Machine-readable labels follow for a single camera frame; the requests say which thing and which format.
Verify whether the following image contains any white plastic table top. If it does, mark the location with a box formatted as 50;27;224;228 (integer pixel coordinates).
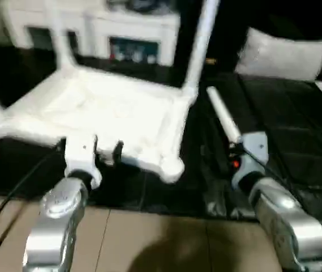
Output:
0;67;199;185

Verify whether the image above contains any black work mat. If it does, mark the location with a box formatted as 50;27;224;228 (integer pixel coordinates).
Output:
0;45;322;219

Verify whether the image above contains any grey pillow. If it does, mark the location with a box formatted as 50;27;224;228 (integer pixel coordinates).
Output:
234;27;322;81

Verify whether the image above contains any white cabinet with glass doors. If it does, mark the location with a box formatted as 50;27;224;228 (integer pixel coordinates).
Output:
0;0;181;66

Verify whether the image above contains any grey black bag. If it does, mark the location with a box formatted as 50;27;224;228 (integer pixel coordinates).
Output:
107;0;178;15

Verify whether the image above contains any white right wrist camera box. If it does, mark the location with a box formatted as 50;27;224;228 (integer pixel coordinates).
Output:
231;131;270;190

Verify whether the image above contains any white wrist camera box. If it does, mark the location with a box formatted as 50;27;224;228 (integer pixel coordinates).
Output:
63;135;102;190
231;131;270;190

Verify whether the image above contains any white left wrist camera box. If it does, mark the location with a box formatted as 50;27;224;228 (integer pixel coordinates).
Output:
63;135;102;190

